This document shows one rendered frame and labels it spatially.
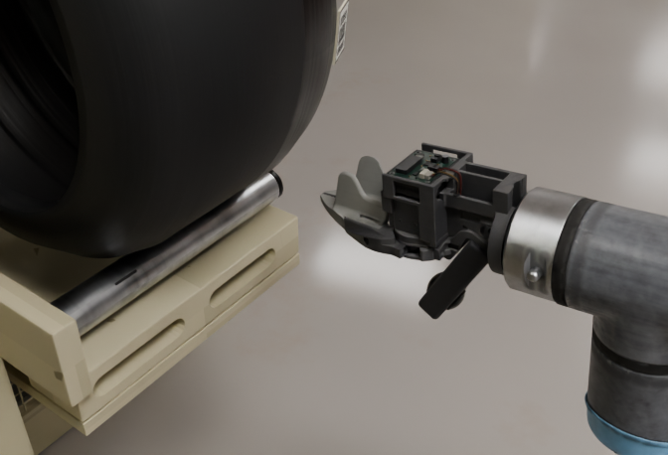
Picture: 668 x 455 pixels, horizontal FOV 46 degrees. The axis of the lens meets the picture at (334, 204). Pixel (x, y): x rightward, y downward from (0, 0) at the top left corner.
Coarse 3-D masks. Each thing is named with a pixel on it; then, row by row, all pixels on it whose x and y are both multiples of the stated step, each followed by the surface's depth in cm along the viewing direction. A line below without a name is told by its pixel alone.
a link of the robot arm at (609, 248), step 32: (576, 224) 60; (608, 224) 59; (640, 224) 58; (576, 256) 59; (608, 256) 58; (640, 256) 57; (576, 288) 60; (608, 288) 58; (640, 288) 56; (608, 320) 60; (640, 320) 58; (640, 352) 59
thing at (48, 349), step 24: (0, 288) 75; (24, 288) 76; (0, 312) 75; (24, 312) 73; (48, 312) 73; (0, 336) 78; (24, 336) 74; (48, 336) 71; (72, 336) 72; (24, 360) 77; (48, 360) 73; (72, 360) 73; (48, 384) 76; (72, 384) 74
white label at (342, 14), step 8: (344, 8) 79; (344, 16) 80; (336, 24) 78; (344, 24) 80; (336, 32) 78; (344, 32) 82; (336, 40) 79; (344, 40) 83; (336, 48) 79; (336, 56) 80
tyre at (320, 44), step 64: (0, 0) 104; (64, 0) 60; (128, 0) 59; (192, 0) 60; (256, 0) 66; (320, 0) 73; (0, 64) 103; (64, 64) 108; (128, 64) 61; (192, 64) 62; (256, 64) 68; (320, 64) 77; (0, 128) 100; (64, 128) 104; (128, 128) 64; (192, 128) 65; (256, 128) 73; (0, 192) 85; (64, 192) 97; (128, 192) 69; (192, 192) 71
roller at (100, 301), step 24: (240, 192) 95; (264, 192) 97; (216, 216) 91; (240, 216) 94; (168, 240) 87; (192, 240) 88; (216, 240) 92; (120, 264) 83; (144, 264) 84; (168, 264) 86; (96, 288) 80; (120, 288) 81; (144, 288) 84; (72, 312) 77; (96, 312) 79
